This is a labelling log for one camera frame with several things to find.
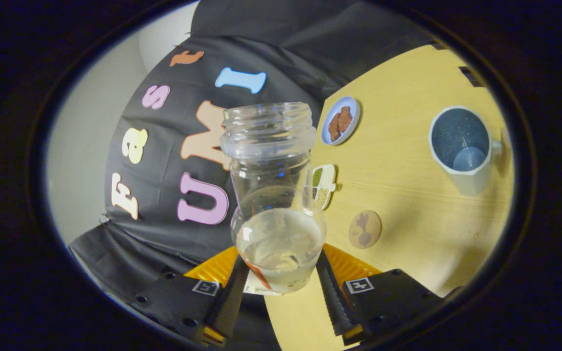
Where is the clear plastic juice bottle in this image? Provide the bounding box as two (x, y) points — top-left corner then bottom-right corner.
(220, 102), (328, 295)

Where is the plain round wooden coaster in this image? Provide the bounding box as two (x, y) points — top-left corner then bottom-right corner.
(500, 127), (512, 166)

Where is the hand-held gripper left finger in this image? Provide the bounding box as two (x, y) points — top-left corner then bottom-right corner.
(129, 246), (251, 348)

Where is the pale cup with blue inside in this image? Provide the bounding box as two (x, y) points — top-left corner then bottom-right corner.
(428, 106), (503, 196)

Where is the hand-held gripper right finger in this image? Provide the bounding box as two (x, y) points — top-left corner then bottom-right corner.
(315, 243), (446, 347)

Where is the light blue plate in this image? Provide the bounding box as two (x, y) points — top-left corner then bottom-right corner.
(321, 96), (361, 146)

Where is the wooden table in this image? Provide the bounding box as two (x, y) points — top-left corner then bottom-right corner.
(264, 44), (515, 351)

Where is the printed round wooden coaster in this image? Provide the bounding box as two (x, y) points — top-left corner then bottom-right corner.
(348, 210), (382, 249)

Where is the white divided dish with grains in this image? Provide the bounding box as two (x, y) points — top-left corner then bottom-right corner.
(312, 164), (337, 210)

